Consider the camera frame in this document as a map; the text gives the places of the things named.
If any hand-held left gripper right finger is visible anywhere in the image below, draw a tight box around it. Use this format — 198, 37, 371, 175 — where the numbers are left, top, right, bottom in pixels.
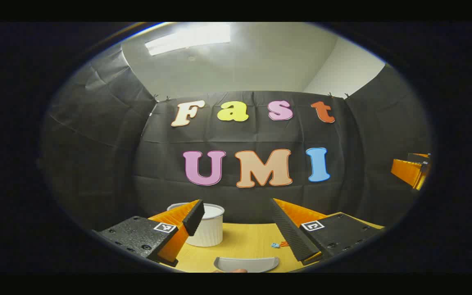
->
270, 198, 385, 265

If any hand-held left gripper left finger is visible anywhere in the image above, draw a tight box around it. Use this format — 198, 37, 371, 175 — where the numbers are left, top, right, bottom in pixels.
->
93, 200, 205, 268

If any white ribbed garbage bin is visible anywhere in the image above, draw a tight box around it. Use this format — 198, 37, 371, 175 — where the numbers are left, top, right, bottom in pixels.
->
166, 202, 225, 247

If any grey plastic dustpan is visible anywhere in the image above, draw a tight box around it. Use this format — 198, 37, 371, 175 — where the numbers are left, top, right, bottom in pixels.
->
213, 256, 280, 273

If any yellow wooden desktop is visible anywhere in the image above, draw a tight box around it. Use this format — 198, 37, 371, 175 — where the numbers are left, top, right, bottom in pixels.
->
160, 212, 385, 273

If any ceiling light panel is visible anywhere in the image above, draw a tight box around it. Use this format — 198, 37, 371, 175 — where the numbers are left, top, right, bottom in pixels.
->
145, 24, 231, 56

